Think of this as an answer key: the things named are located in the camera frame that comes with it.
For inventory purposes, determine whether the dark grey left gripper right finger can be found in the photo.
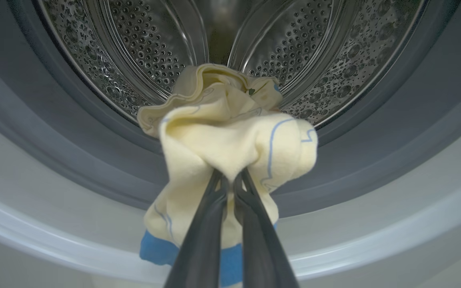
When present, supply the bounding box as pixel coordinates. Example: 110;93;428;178
233;168;299;288

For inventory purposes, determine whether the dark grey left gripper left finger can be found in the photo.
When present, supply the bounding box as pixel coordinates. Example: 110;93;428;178
164;170;229;288

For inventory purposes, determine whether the cream bear-print garment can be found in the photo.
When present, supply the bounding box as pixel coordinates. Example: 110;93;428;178
136;63;319;288

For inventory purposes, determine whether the white front-load washing machine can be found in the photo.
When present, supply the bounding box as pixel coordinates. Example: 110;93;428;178
0;0;461;288

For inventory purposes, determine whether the stainless steel washing machine drum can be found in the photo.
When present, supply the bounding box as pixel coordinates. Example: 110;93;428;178
34;0;428;129

